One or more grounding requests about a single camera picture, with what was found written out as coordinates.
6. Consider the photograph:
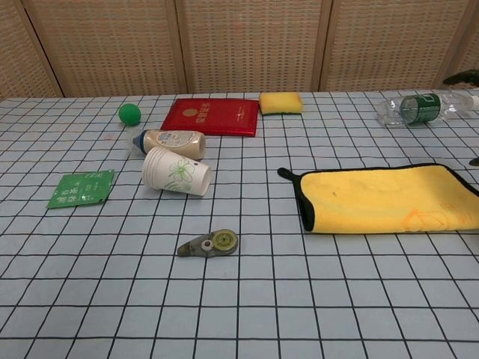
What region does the blue checkered tablecloth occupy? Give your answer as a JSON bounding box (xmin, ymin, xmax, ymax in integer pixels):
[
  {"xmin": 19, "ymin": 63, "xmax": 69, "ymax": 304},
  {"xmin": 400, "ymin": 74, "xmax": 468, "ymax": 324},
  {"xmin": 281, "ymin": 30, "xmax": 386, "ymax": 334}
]
[{"xmin": 0, "ymin": 88, "xmax": 479, "ymax": 359}]

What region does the clear bottle green label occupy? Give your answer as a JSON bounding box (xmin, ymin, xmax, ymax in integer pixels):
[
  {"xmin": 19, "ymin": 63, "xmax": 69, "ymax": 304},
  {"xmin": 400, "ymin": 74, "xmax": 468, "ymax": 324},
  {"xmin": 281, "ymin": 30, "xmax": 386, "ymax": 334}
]
[{"xmin": 375, "ymin": 91, "xmax": 479, "ymax": 127}]

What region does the yellow sponge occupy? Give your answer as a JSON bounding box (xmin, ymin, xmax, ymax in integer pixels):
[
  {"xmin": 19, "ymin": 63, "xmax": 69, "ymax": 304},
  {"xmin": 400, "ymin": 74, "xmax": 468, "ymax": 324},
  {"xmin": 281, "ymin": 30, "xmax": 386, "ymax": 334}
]
[{"xmin": 259, "ymin": 92, "xmax": 305, "ymax": 116}]

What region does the red certificate booklet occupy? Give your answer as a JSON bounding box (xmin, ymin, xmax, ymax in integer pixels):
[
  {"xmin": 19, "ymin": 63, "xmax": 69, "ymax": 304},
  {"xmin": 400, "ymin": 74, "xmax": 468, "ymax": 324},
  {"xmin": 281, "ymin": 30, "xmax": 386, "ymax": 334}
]
[{"xmin": 160, "ymin": 98, "xmax": 260, "ymax": 138}]

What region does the grey correction tape dispenser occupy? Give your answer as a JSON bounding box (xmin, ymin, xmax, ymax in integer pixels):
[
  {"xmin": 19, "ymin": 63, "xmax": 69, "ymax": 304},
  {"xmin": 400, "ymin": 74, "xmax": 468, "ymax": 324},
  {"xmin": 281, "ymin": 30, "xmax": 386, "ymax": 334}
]
[{"xmin": 177, "ymin": 230, "xmax": 240, "ymax": 259}]

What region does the green tea sachet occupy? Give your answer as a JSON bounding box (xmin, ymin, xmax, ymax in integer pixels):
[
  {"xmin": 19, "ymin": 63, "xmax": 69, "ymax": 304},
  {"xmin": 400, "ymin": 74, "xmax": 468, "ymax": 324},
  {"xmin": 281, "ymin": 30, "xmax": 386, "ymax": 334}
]
[{"xmin": 46, "ymin": 168, "xmax": 116, "ymax": 209}]

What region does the grey and yellow cloth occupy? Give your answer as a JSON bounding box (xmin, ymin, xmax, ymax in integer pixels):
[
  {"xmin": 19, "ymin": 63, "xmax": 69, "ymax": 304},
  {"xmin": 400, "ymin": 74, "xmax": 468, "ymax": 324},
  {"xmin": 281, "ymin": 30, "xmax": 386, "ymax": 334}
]
[{"xmin": 277, "ymin": 162, "xmax": 479, "ymax": 235}]

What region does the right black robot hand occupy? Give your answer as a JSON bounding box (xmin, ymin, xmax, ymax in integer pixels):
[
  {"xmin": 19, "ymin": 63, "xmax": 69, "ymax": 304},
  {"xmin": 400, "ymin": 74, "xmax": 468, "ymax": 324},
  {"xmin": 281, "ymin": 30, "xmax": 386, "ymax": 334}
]
[{"xmin": 442, "ymin": 70, "xmax": 479, "ymax": 168}]

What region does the beige bottle blue cap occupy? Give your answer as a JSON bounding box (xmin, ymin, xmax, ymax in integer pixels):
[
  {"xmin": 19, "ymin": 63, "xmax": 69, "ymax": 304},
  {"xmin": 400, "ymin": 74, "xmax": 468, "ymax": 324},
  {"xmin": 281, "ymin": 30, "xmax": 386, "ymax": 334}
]
[{"xmin": 131, "ymin": 129, "xmax": 207, "ymax": 161}]

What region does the green ball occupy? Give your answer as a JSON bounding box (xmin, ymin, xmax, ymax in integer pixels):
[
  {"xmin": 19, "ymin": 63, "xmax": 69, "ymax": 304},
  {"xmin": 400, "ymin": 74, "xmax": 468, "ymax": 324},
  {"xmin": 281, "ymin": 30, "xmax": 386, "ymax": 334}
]
[{"xmin": 118, "ymin": 102, "xmax": 142, "ymax": 126}]

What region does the woven rattan screen panel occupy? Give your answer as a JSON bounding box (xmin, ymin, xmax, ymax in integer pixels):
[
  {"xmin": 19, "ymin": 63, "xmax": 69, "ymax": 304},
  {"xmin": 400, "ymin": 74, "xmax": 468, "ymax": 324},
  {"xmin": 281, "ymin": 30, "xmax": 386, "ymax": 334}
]
[
  {"xmin": 174, "ymin": 0, "xmax": 334, "ymax": 94},
  {"xmin": 317, "ymin": 0, "xmax": 473, "ymax": 93},
  {"xmin": 22, "ymin": 0, "xmax": 188, "ymax": 98},
  {"xmin": 0, "ymin": 0, "xmax": 65, "ymax": 101}
]

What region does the white paper cup stack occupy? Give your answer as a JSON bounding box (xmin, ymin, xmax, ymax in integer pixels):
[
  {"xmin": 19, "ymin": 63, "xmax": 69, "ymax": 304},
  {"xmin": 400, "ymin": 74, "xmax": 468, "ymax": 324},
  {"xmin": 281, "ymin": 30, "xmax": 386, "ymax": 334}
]
[{"xmin": 141, "ymin": 146, "xmax": 213, "ymax": 198}]

